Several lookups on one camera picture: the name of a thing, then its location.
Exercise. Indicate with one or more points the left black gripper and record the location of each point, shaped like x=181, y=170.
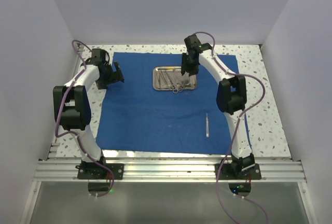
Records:
x=115, y=76

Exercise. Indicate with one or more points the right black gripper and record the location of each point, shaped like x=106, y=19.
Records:
x=193, y=71

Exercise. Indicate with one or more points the steel surgical scissors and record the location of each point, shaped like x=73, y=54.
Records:
x=174, y=87

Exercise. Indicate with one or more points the steel scalpel handle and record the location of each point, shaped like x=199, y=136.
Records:
x=207, y=125

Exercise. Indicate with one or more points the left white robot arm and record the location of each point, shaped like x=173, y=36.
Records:
x=72, y=110

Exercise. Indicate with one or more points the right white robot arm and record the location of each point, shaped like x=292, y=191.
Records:
x=231, y=100

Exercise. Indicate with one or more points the steel instrument tray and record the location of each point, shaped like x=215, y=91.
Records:
x=186, y=82

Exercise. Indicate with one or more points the steel forceps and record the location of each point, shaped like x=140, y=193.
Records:
x=160, y=82

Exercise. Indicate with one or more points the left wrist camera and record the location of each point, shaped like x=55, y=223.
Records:
x=99, y=56

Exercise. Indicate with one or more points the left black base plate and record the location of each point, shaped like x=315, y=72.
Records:
x=91, y=171

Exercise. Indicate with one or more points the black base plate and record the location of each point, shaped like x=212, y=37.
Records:
x=229, y=173
x=91, y=171

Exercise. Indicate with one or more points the aluminium front rail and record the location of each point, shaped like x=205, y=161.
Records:
x=175, y=170

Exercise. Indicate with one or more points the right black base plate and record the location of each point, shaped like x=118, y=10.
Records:
x=229, y=173

